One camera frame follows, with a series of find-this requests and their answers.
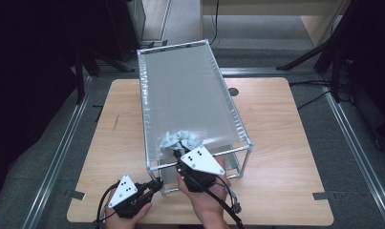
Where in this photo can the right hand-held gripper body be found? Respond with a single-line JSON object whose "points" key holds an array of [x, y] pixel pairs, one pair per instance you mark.
{"points": [[199, 162]]}

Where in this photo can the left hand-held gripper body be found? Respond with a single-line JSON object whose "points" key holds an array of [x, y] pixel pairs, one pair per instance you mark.
{"points": [[124, 192]]}

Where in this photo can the light blue cloth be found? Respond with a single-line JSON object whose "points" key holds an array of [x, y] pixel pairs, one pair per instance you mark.
{"points": [[177, 140]]}

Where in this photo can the metal rack with grey shelves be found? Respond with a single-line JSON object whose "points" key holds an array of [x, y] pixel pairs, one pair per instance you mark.
{"points": [[183, 95]]}

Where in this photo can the person's left hand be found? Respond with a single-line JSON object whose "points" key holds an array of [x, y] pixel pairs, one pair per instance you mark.
{"points": [[129, 224]]}

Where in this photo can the person's right hand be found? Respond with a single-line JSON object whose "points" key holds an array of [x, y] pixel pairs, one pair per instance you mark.
{"points": [[203, 203]]}

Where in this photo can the grey tape piece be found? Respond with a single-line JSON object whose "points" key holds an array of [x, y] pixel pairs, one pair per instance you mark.
{"points": [[320, 196], [75, 195]]}

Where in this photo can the round dark table grommet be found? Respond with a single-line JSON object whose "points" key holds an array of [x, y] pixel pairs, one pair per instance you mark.
{"points": [[233, 92]]}

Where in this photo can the small black floor block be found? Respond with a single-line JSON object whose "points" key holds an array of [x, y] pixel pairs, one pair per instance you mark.
{"points": [[164, 43], [150, 45]]}

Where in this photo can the black metal stand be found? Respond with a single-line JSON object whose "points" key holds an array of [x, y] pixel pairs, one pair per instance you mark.
{"points": [[80, 82]]}

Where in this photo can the dark computer tower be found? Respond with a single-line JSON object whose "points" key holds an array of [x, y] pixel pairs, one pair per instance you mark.
{"points": [[126, 25]]}

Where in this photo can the black tripod stand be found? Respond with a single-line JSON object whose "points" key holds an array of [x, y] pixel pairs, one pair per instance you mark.
{"points": [[308, 53]]}

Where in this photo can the light wooden desk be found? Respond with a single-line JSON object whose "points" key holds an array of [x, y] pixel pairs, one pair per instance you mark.
{"points": [[260, 8]]}

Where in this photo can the aluminium floor rail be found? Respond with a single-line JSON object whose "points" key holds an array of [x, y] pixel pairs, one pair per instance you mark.
{"points": [[355, 143], [59, 159], [276, 71]]}

